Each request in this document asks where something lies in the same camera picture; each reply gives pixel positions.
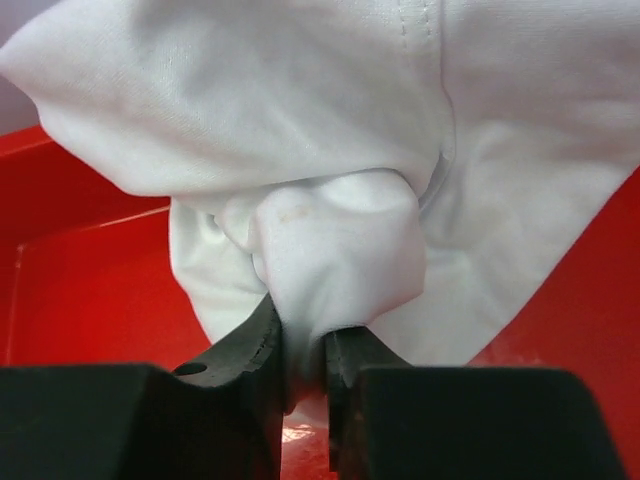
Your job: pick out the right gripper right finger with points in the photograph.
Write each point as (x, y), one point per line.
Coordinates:
(389, 419)

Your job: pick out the white skirt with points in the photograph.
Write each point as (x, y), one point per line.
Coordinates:
(416, 166)

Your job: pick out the red plastic tray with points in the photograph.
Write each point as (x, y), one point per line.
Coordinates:
(85, 278)

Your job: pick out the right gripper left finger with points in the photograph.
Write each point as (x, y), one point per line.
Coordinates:
(217, 416)

